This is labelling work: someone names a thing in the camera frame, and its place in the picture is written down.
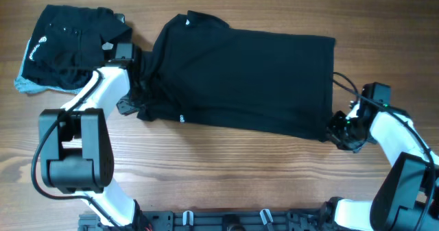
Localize folded light blue jeans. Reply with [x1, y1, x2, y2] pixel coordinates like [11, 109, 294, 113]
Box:
[14, 40, 82, 95]

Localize folded black polo shirt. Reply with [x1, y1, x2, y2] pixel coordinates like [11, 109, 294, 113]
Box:
[21, 5, 132, 90]

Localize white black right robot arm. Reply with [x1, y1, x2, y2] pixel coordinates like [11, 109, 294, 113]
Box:
[318, 112, 438, 230]

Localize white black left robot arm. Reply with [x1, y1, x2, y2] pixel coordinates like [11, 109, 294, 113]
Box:
[31, 43, 151, 230]

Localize black t-shirt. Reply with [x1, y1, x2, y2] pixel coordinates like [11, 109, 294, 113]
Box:
[138, 11, 335, 141]

